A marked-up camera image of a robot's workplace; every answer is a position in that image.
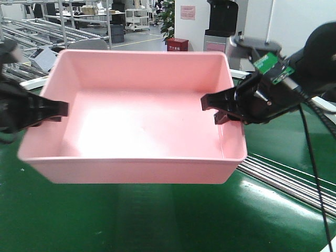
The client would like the red fire equipment box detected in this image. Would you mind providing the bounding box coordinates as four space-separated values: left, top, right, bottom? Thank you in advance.
166 38 188 51

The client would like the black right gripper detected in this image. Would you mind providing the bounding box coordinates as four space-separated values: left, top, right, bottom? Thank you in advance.
201 72 302 125

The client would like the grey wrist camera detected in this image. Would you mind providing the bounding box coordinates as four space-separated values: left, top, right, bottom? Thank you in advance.
225 36 282 59

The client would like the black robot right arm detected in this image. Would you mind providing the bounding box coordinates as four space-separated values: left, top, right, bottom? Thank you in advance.
201 22 335 124

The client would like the black water dispenser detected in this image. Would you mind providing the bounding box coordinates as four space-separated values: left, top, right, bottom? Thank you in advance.
204 1 238 52

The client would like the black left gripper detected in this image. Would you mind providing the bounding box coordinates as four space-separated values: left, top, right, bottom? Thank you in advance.
1 78 69 134

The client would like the black cable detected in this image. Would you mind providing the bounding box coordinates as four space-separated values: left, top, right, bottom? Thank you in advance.
296 86 336 252

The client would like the grey chair back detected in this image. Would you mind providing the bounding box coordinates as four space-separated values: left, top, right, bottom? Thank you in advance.
67 39 108 50

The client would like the green circuit board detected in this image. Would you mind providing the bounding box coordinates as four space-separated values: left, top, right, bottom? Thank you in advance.
253 52 295 85

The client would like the grey control box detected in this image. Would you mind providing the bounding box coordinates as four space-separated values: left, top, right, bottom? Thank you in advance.
28 47 57 71

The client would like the pink plastic bin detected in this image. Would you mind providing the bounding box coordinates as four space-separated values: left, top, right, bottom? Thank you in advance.
17 49 247 184

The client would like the steel conveyor rollers right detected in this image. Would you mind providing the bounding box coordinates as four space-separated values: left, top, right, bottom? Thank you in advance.
238 153 321 209

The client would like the metal roller rack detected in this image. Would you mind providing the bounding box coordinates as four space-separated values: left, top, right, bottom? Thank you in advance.
0 0 113 79

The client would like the pink wall notice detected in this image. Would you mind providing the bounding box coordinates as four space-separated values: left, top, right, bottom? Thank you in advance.
180 5 196 20

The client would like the green potted plant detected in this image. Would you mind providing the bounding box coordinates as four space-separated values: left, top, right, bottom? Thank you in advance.
160 0 175 41

